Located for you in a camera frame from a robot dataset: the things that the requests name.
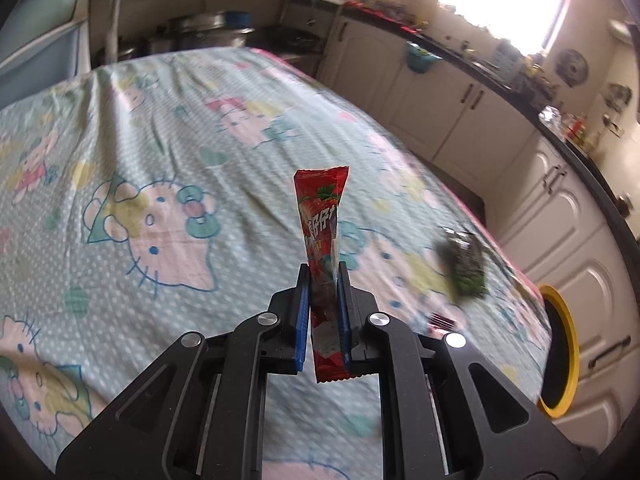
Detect hanging steel utensils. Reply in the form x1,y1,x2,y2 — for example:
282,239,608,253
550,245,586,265
602,82,631,136

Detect black kitchen countertop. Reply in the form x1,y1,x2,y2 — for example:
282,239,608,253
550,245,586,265
345,2,640,241

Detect plastic drawer cabinet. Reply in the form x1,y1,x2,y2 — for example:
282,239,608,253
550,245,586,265
0,0,96,106

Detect teal hanging bin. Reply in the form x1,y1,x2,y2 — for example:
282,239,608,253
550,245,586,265
404,40,443,73

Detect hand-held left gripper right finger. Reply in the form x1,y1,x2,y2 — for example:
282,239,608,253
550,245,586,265
336,260,586,480

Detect green snack packet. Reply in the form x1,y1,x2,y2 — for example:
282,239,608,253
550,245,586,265
434,227,488,303

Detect steel pot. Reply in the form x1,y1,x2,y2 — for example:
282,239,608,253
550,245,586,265
167,12,256,53

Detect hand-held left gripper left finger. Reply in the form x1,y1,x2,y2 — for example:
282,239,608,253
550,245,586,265
55,262,312,480

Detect cartoon cat printed blanket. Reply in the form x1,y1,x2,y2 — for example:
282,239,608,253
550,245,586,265
0,46,551,480

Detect bright kitchen window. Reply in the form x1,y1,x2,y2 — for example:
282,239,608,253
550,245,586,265
430,0,573,56

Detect black wok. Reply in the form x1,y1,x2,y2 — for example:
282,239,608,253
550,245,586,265
255,25,323,53

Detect yellow trash bin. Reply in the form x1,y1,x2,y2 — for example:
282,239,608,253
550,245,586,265
536,284,581,418

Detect row of condiment bottles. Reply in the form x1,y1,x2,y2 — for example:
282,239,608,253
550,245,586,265
562,112,603,148

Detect white kitchen cabinets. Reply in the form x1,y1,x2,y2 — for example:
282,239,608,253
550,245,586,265
320,15,640,456

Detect red strawberry snack wrapper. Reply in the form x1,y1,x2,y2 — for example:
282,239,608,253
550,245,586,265
292,165,368,385

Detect small teal drawer organizer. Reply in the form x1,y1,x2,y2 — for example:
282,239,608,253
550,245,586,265
492,40,526,73

